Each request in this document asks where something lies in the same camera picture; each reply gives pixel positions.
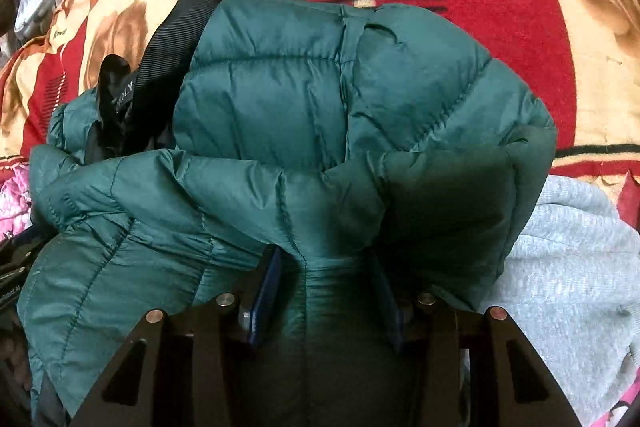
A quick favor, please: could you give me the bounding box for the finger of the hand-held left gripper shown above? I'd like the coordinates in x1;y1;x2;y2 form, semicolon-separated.
0;227;32;310

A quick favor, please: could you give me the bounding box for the red orange checkered quilt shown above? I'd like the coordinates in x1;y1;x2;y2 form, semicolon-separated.
0;0;640;228

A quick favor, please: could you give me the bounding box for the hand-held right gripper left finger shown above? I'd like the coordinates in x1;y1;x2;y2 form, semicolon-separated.
70;244;286;427

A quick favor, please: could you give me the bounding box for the pink penguin blanket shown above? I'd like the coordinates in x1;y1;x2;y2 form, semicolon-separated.
0;164;640;427

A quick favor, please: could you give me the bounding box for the green puffer jacket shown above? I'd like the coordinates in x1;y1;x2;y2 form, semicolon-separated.
17;0;558;427

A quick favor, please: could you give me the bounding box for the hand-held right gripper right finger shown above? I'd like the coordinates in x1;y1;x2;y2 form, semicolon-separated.
372;257;583;427

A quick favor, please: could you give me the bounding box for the grey knit cloth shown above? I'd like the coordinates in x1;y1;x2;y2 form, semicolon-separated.
462;176;640;426

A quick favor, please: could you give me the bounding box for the clear plastic bag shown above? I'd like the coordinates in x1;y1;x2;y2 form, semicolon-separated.
14;0;57;38

